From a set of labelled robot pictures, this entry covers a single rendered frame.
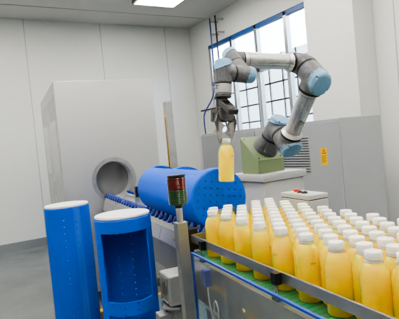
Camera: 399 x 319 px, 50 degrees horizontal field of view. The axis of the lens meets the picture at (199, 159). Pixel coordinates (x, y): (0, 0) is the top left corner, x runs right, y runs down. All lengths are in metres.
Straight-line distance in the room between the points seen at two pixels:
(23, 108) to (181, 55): 2.84
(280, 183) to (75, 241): 1.33
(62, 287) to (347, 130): 2.39
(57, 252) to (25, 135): 4.09
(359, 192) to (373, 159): 0.32
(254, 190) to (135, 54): 5.33
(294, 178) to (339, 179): 1.11
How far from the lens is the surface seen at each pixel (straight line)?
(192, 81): 7.86
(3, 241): 6.87
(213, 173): 1.97
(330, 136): 3.60
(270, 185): 2.40
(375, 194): 3.87
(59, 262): 2.92
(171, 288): 1.72
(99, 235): 2.19
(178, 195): 1.42
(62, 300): 2.99
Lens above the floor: 1.36
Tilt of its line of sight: 2 degrees down
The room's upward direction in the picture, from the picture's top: 5 degrees counter-clockwise
